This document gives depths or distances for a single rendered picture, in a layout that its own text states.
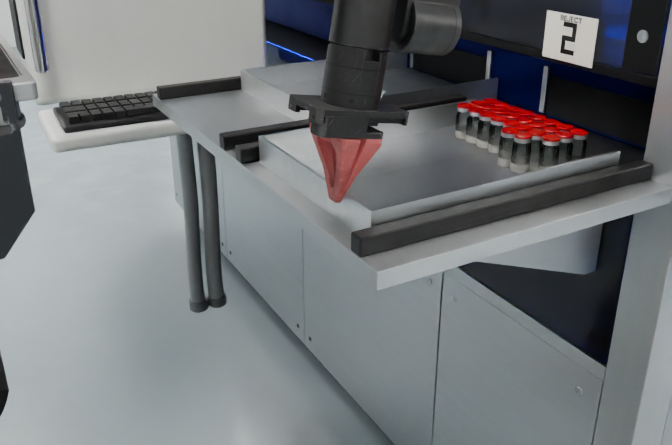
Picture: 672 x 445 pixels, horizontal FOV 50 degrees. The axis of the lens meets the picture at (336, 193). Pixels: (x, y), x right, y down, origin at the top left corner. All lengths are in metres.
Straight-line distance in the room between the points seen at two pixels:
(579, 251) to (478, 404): 0.44
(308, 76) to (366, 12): 0.64
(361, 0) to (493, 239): 0.26
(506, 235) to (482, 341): 0.54
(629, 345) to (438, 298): 0.41
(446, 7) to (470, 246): 0.23
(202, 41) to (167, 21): 0.09
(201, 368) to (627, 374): 1.28
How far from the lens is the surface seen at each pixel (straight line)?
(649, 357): 0.99
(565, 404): 1.14
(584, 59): 0.96
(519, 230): 0.74
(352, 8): 0.66
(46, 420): 1.96
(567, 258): 0.95
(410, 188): 0.81
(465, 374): 1.31
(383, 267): 0.65
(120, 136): 1.33
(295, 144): 0.91
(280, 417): 1.85
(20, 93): 0.67
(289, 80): 1.27
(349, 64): 0.66
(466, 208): 0.72
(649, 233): 0.93
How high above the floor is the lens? 1.19
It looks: 23 degrees down
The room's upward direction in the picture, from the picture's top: straight up
